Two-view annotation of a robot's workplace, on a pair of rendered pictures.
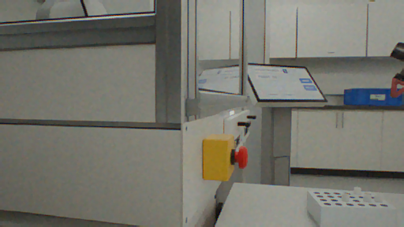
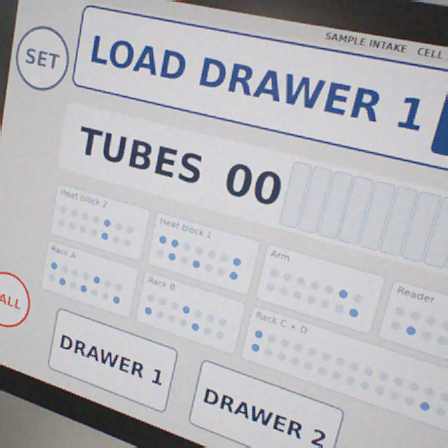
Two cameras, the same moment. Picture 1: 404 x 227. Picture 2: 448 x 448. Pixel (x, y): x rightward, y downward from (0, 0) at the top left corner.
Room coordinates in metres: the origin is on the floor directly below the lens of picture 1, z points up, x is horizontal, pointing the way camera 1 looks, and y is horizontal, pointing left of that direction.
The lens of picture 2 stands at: (1.54, -0.59, 1.35)
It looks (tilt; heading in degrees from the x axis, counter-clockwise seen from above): 49 degrees down; 49
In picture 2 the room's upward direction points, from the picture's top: 4 degrees counter-clockwise
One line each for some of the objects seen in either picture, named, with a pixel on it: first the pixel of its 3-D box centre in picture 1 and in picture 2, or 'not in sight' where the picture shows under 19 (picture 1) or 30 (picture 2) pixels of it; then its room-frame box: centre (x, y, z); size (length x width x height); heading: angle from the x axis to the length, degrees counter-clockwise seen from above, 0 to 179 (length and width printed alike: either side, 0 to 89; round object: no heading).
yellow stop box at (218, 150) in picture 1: (220, 156); not in sight; (0.50, -0.03, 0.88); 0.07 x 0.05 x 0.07; 167
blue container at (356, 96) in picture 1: (371, 97); not in sight; (3.72, -2.18, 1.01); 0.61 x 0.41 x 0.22; 80
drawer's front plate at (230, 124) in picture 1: (234, 134); not in sight; (0.82, -0.08, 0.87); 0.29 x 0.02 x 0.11; 167
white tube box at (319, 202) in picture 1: (348, 208); not in sight; (0.50, -0.26, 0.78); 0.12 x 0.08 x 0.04; 86
